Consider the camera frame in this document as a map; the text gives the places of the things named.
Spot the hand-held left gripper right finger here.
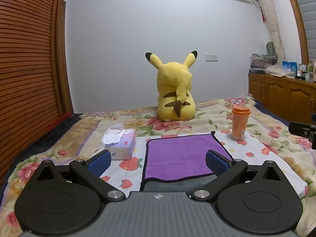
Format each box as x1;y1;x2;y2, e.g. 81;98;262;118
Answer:
193;149;288;201

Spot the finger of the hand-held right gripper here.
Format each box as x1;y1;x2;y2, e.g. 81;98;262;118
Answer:
288;121;316;150

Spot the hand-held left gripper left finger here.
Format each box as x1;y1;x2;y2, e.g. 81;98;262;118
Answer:
31;150;125;201

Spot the purple towel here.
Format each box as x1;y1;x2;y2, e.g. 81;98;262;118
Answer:
144;131;234;181

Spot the grey towel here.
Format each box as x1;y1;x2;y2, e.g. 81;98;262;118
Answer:
140;173;219;193

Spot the tissue box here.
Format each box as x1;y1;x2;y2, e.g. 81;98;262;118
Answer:
101;123;137;161

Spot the floral bed sheet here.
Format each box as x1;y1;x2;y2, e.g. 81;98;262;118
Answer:
0;96;316;237

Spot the wooden cabinet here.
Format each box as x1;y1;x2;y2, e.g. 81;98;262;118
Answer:
248;72;316;127

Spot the orange cup with lid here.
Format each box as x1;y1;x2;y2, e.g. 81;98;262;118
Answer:
231;105;251;139

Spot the small bottles group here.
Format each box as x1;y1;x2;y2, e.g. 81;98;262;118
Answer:
296;63;314;81

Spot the blue packet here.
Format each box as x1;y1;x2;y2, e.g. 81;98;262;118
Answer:
282;61;299;73

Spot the stack of folded clothes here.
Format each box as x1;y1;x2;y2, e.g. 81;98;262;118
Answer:
249;53;278;71

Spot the yellow plush toy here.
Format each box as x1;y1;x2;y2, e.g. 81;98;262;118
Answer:
145;50;198;122

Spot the beige curtain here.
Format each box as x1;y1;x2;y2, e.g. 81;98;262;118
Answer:
249;0;287;66

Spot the wooden louvered wardrobe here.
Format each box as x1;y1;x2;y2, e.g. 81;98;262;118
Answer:
0;0;75;179

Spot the wooden window frame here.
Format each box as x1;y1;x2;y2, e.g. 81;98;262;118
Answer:
282;0;310;66

